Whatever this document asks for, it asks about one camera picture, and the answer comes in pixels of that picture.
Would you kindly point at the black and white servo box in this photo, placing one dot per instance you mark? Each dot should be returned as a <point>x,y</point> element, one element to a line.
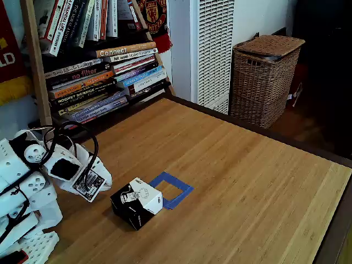
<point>143,195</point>

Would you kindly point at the blue tape square target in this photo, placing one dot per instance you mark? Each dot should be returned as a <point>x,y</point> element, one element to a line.
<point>180,182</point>

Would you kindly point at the purple spine book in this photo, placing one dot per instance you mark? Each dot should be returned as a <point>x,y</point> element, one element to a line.
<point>101,108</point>

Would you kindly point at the black Rocket Science book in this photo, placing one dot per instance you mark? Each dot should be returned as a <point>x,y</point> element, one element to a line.
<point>79,94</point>

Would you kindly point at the orange spine book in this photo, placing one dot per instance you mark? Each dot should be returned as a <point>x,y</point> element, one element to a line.
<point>85,84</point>

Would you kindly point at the black no filter book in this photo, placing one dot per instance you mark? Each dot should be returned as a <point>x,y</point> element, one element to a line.
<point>82,73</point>

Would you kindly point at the white script title book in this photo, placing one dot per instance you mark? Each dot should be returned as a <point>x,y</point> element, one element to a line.
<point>74,67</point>

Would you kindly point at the black book white print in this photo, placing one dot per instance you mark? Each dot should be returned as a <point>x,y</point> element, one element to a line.
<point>148,90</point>

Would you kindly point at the white book with dark print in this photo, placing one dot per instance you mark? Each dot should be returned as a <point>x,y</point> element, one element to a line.
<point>148,82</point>

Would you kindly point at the light blue book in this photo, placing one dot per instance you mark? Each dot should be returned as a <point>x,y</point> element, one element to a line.
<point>143,77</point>

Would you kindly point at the dark purple book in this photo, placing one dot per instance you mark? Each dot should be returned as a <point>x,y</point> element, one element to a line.
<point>137,72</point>

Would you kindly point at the red and white book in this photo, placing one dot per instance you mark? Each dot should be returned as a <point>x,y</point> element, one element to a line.
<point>134,63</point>

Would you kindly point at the red and black clamp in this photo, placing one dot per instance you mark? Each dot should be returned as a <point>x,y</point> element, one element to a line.
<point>12,258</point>

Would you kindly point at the wooden ladder bookshelf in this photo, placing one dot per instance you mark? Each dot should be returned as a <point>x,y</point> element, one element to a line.
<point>35,55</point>

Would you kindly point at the white Modern Romance book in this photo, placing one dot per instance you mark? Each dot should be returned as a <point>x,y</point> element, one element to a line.
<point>132,55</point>

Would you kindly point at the orange Connect book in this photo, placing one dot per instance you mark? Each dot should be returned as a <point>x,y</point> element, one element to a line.
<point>123,50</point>

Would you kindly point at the red and yellow banner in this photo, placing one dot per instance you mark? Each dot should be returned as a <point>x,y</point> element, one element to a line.
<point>11,63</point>

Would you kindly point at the white Financial Life book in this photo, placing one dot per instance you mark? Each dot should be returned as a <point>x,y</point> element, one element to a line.
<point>60,27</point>

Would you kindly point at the white green upright book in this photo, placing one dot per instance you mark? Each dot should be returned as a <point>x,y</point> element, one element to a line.
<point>85,24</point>

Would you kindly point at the black Moral Animal book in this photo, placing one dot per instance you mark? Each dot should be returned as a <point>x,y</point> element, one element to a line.
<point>70,24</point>

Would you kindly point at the red orange upright book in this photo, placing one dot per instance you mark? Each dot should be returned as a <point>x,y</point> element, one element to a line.
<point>103,19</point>

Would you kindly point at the red Manchester United scarf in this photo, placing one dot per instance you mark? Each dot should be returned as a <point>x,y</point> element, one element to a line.
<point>155,16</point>

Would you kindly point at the white louvered heater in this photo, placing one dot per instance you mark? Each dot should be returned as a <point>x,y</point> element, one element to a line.
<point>214,55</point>

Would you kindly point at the brown wicker basket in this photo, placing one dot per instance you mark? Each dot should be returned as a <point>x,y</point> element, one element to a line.
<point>261,82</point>

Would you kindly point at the wrist camera on white mount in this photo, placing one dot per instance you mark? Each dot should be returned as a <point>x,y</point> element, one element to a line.
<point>88,185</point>

